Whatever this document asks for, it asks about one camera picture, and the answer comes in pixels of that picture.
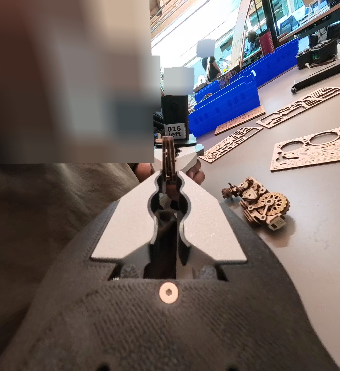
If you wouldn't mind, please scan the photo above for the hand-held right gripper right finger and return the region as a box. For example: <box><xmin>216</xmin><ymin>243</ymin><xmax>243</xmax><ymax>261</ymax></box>
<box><xmin>176</xmin><ymin>170</ymin><xmax>248</xmax><ymax>279</ymax></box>

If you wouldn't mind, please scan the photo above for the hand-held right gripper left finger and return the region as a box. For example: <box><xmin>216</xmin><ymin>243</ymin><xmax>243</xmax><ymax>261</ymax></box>
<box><xmin>90</xmin><ymin>170</ymin><xmax>163</xmax><ymax>276</ymax></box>

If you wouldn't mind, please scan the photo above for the small wooden arc piece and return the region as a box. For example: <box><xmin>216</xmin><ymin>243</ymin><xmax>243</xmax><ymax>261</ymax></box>
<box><xmin>161</xmin><ymin>136</ymin><xmax>178</xmax><ymax>187</ymax></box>

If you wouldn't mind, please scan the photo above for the wooden sheet with gear holes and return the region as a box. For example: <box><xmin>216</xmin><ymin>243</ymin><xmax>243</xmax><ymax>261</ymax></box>
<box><xmin>270</xmin><ymin>123</ymin><xmax>340</xmax><ymax>172</ymax></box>

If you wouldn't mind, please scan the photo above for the person's left hand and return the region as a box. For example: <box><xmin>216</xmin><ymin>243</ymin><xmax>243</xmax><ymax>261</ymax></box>
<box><xmin>187</xmin><ymin>159</ymin><xmax>206</xmax><ymax>186</ymax></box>

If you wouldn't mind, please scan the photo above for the wooden sheet with small cutouts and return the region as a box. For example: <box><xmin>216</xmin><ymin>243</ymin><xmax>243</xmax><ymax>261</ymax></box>
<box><xmin>198</xmin><ymin>126</ymin><xmax>264</xmax><ymax>163</ymax></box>

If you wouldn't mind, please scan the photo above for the small blue plastic bin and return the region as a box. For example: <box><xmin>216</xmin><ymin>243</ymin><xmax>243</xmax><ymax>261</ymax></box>
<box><xmin>194</xmin><ymin>80</ymin><xmax>222</xmax><ymax>104</ymax></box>

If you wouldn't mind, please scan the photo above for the wooden mechanical model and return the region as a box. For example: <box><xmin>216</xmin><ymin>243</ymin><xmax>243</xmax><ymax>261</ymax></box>
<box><xmin>221</xmin><ymin>177</ymin><xmax>291</xmax><ymax>231</ymax></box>

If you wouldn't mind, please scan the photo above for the reddish wooden sheet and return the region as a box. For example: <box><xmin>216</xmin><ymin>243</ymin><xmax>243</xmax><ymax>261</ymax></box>
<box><xmin>214</xmin><ymin>105</ymin><xmax>266</xmax><ymax>136</ymax></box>

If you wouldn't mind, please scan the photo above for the wooden sheet with long cutouts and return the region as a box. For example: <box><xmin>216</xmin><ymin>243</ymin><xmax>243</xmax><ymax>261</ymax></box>
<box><xmin>256</xmin><ymin>86</ymin><xmax>340</xmax><ymax>129</ymax></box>

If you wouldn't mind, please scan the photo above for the tall wooden board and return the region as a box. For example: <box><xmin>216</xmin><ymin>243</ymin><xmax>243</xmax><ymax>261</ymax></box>
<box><xmin>230</xmin><ymin>0</ymin><xmax>253</xmax><ymax>71</ymax></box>

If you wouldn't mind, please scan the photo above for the dark red box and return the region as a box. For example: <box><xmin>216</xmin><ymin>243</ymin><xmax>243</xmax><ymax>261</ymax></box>
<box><xmin>259</xmin><ymin>31</ymin><xmax>276</xmax><ymax>56</ymax></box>

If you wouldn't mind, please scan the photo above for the black flat bar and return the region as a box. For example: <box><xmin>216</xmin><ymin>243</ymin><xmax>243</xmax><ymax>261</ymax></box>
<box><xmin>291</xmin><ymin>65</ymin><xmax>340</xmax><ymax>94</ymax></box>

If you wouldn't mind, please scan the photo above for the black timer box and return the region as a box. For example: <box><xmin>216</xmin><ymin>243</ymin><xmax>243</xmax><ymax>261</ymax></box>
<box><xmin>295</xmin><ymin>37</ymin><xmax>339</xmax><ymax>71</ymax></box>

